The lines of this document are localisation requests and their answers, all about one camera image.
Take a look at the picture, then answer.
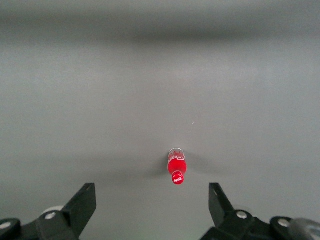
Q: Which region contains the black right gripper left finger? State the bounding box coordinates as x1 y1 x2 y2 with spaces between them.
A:
34 182 97 240

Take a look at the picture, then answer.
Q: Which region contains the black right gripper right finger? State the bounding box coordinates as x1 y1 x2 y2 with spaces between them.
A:
199 182 274 240

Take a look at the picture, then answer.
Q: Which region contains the red cola bottle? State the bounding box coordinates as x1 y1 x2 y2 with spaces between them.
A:
166 147 188 186

